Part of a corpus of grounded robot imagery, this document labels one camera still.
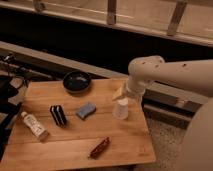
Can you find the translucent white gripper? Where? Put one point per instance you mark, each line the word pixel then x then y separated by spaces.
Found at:
pixel 131 89

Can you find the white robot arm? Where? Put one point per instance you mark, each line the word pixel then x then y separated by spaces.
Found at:
pixel 196 153

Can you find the dark ceramic bowl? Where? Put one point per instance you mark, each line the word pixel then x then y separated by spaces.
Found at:
pixel 76 81

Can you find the red brown pocket knife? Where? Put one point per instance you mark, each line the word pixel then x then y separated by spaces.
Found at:
pixel 98 150

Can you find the black and white striped box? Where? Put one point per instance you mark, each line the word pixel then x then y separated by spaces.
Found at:
pixel 58 115

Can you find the wooden board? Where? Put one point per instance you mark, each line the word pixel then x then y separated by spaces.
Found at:
pixel 68 147

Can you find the white tube bottle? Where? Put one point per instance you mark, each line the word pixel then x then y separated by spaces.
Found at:
pixel 35 126

